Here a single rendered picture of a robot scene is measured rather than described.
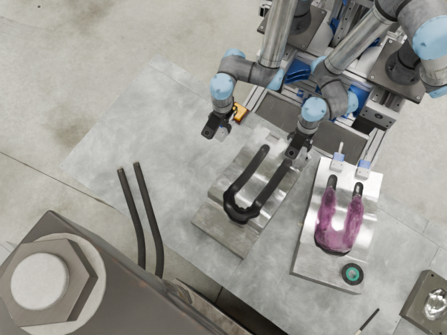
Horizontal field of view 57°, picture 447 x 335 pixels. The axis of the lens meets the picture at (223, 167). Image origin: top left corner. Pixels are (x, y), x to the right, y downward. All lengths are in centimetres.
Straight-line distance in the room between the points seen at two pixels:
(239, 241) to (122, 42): 194
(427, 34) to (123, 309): 99
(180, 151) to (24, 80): 167
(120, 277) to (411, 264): 148
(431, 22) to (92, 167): 138
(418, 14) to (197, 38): 207
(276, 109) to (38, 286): 222
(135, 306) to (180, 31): 276
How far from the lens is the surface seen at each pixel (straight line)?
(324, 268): 163
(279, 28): 136
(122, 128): 192
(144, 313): 50
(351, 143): 256
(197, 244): 171
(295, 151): 156
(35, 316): 49
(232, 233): 165
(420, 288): 177
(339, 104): 145
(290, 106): 259
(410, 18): 125
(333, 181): 177
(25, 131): 304
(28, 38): 341
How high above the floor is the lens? 249
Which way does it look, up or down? 71 degrees down
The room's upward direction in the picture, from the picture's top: 3 degrees counter-clockwise
